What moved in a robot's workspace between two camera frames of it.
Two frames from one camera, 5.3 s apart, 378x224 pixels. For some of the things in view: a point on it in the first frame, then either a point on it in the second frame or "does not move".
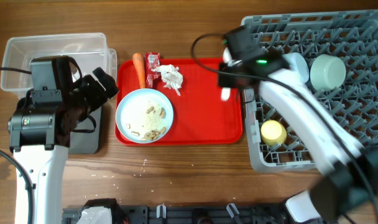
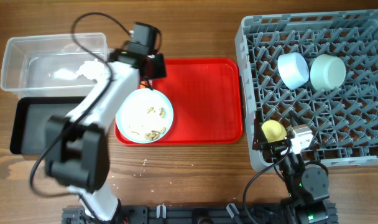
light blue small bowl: x=298 y=63 does not move
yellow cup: x=273 y=133 does not move
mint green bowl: x=327 y=72 does not move
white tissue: x=171 y=75 to x=92 y=70
